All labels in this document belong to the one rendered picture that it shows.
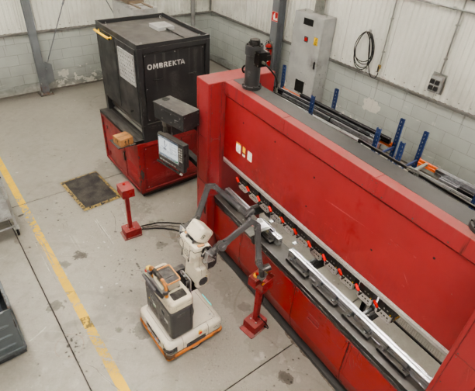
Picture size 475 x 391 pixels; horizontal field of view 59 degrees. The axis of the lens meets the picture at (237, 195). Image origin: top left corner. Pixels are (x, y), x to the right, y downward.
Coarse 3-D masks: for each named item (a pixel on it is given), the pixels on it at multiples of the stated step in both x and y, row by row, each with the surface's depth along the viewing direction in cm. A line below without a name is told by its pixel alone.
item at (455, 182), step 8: (440, 168) 470; (416, 176) 460; (440, 176) 468; (448, 176) 460; (440, 184) 441; (448, 184) 456; (456, 184) 455; (464, 184) 448; (456, 192) 432; (464, 192) 435; (472, 192) 433; (456, 200) 431
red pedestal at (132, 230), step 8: (120, 184) 527; (128, 184) 528; (120, 192) 521; (128, 192) 520; (128, 200) 536; (128, 208) 543; (128, 216) 550; (128, 224) 559; (136, 224) 569; (120, 232) 571; (128, 232) 556; (136, 232) 564
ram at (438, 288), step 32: (224, 128) 459; (256, 128) 406; (224, 160) 481; (256, 160) 423; (288, 160) 378; (320, 160) 342; (288, 192) 393; (320, 192) 354; (352, 192) 321; (320, 224) 367; (352, 224) 332; (384, 224) 303; (416, 224) 281; (352, 256) 343; (384, 256) 313; (416, 256) 287; (448, 256) 266; (384, 288) 323; (416, 288) 296; (448, 288) 273; (416, 320) 305; (448, 320) 281
